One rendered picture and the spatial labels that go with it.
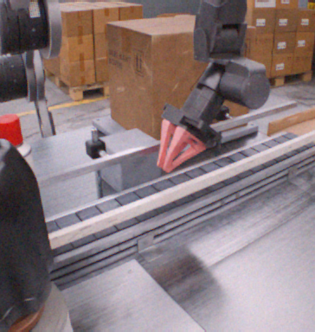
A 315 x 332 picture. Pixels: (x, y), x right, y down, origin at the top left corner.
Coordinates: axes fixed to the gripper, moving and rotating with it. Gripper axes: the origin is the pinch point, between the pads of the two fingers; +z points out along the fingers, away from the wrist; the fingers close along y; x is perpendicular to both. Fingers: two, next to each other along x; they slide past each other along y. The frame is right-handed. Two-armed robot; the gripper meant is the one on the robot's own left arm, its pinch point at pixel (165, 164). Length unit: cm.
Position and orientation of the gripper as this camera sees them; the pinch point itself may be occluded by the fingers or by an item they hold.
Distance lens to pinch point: 64.8
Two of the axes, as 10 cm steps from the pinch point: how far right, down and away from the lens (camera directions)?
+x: 6.3, 3.6, 6.9
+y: 5.7, 3.9, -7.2
